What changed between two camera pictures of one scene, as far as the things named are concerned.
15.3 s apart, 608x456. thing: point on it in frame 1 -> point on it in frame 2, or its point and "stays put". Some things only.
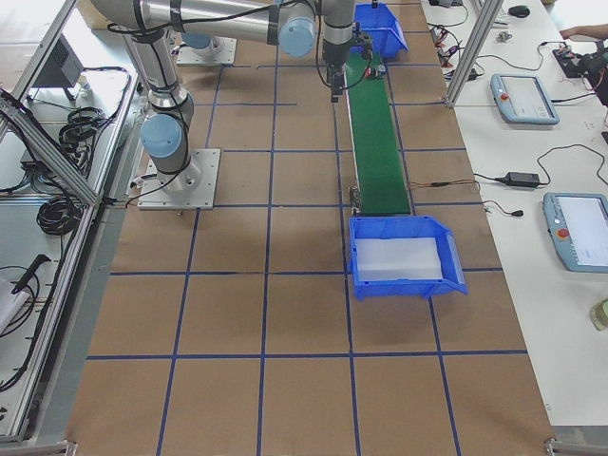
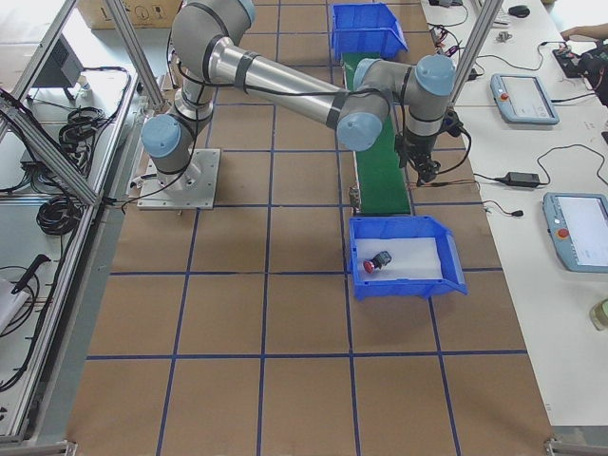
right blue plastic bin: [404, 256] stays put
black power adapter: [521, 179] stays put
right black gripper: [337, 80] -> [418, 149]
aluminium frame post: [485, 19] stays put
